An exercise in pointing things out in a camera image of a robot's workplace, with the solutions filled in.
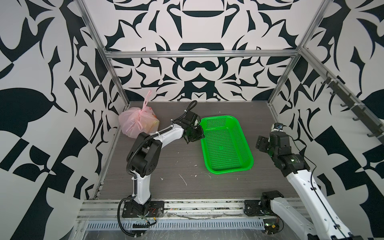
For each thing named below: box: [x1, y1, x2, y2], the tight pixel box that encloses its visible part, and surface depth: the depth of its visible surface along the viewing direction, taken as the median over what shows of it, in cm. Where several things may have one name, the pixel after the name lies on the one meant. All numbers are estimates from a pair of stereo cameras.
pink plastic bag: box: [118, 90, 160, 139], surface depth 97 cm
